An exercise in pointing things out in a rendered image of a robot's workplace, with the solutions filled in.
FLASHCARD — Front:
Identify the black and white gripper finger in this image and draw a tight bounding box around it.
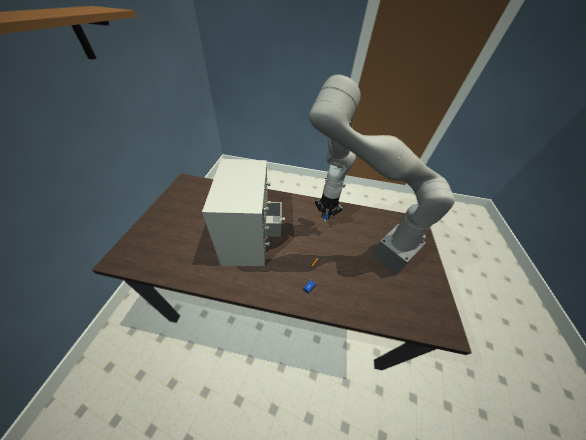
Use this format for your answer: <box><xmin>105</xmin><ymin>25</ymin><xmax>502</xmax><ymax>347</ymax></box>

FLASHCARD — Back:
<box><xmin>326</xmin><ymin>205</ymin><xmax>343</xmax><ymax>220</ymax></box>
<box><xmin>315</xmin><ymin>199</ymin><xmax>327</xmax><ymax>219</ymax></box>

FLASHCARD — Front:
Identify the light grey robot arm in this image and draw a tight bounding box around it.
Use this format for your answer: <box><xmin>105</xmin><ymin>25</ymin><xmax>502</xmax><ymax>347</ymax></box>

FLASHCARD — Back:
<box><xmin>309</xmin><ymin>75</ymin><xmax>455</xmax><ymax>252</ymax></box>

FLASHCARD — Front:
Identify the grey small chest of drawers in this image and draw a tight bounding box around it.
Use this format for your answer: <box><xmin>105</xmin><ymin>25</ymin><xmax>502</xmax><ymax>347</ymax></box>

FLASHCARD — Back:
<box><xmin>202</xmin><ymin>159</ymin><xmax>267</xmax><ymax>266</ymax></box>

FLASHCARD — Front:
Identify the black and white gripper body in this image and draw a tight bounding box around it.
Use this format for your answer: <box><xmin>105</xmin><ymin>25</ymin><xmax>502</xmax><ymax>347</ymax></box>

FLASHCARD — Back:
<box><xmin>320</xmin><ymin>194</ymin><xmax>340</xmax><ymax>209</ymax></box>

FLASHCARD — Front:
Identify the blue rectangular block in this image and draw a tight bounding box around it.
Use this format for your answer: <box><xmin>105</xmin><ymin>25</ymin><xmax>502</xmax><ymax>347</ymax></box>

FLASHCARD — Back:
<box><xmin>303</xmin><ymin>280</ymin><xmax>316</xmax><ymax>293</ymax></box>

